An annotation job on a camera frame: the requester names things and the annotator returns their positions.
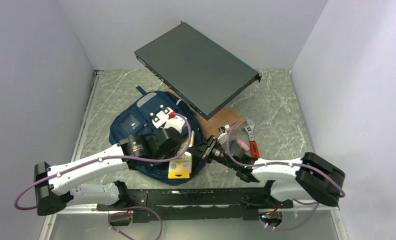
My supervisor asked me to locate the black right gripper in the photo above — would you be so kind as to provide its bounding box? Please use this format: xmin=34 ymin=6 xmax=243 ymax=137
xmin=186 ymin=134 xmax=238 ymax=171

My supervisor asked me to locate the yellow crayon box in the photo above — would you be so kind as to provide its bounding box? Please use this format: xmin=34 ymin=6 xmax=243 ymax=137
xmin=167 ymin=130 xmax=196 ymax=180

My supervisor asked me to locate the pink highlighter pen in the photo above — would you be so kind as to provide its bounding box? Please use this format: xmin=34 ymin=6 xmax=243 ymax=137
xmin=235 ymin=137 xmax=250 ymax=152

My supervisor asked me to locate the navy blue student backpack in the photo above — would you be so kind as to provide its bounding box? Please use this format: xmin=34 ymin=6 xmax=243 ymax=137
xmin=109 ymin=86 xmax=205 ymax=186

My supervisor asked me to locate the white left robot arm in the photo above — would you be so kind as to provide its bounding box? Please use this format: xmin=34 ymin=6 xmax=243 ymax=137
xmin=34 ymin=127 xmax=183 ymax=216

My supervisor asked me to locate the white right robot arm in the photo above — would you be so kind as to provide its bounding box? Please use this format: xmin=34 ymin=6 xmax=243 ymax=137
xmin=187 ymin=137 xmax=346 ymax=208

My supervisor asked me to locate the brown wooden base board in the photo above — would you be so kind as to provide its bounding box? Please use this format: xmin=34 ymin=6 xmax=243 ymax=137
xmin=161 ymin=87 xmax=246 ymax=138

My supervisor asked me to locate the dark grey rack unit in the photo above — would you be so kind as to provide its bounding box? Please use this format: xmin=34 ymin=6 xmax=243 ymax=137
xmin=134 ymin=21 xmax=262 ymax=120

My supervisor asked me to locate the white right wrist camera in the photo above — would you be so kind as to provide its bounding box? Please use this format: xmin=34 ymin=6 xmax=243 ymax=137
xmin=217 ymin=124 xmax=231 ymax=144

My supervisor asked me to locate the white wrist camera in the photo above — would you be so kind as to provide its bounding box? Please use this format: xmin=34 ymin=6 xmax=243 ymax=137
xmin=217 ymin=124 xmax=231 ymax=144
xmin=163 ymin=111 xmax=186 ymax=133

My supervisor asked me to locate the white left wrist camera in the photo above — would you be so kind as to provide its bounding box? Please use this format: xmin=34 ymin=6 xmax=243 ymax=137
xmin=163 ymin=111 xmax=186 ymax=133

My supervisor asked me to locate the red handled adjustable wrench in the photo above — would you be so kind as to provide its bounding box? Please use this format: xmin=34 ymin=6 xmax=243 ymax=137
xmin=243 ymin=118 xmax=260 ymax=158

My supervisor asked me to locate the black front rail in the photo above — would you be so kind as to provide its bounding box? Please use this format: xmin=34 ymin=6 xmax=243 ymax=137
xmin=128 ymin=187 xmax=294 ymax=223

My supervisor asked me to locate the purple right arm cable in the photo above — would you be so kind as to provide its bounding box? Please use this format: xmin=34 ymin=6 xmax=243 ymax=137
xmin=226 ymin=120 xmax=346 ymax=232

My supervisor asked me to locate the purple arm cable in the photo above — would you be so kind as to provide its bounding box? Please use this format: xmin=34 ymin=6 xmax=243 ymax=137
xmin=13 ymin=112 xmax=193 ymax=212
xmin=226 ymin=120 xmax=346 ymax=232

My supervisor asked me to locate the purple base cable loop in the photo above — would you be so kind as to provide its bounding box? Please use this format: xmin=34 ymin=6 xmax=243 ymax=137
xmin=107 ymin=205 xmax=164 ymax=240

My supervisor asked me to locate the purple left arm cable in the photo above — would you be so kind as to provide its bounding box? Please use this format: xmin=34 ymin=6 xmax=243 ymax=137
xmin=13 ymin=112 xmax=193 ymax=212

